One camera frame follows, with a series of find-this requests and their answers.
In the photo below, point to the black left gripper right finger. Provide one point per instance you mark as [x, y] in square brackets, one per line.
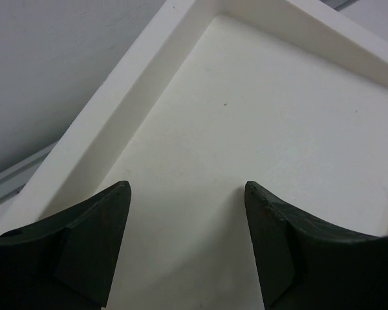
[304, 262]

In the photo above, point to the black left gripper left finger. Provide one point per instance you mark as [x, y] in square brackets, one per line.
[67, 260]

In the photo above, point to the white drawer cabinet box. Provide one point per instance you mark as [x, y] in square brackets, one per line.
[212, 94]

